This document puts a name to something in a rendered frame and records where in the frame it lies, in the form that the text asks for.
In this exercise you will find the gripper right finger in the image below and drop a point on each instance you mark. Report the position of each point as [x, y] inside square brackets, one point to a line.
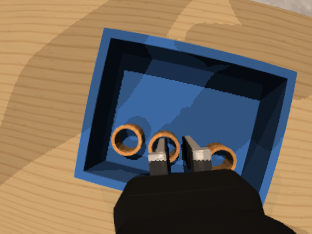
[196, 158]

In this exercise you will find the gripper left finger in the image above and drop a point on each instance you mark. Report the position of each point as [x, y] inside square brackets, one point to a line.
[159, 160]

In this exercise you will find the dark blue crate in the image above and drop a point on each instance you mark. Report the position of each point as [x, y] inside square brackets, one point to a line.
[163, 84]

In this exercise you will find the bronze bushing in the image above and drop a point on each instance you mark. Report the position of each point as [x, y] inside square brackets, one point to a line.
[174, 154]
[120, 147]
[230, 158]

